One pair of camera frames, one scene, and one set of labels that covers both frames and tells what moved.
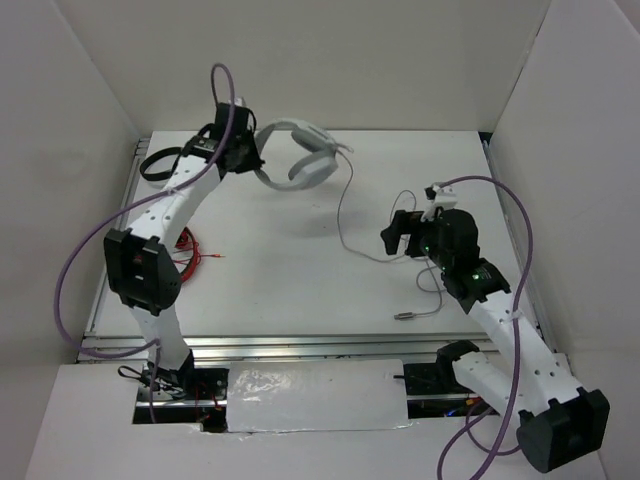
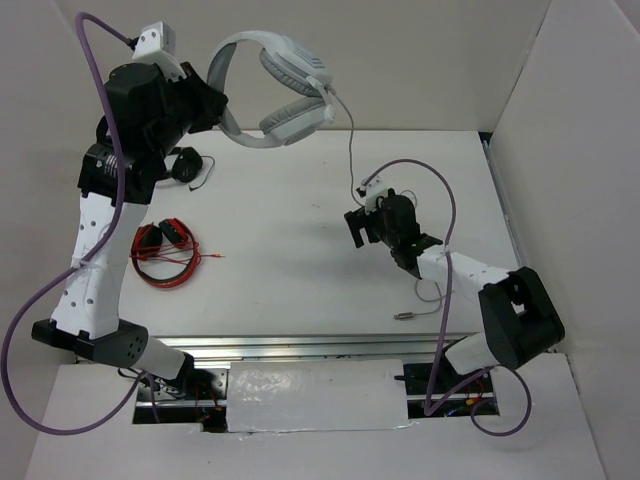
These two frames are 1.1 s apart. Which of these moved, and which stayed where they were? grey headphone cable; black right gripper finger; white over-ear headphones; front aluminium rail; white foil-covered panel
Moved: grey headphone cable; white over-ear headphones; black right gripper finger
Stayed: white foil-covered panel; front aluminium rail
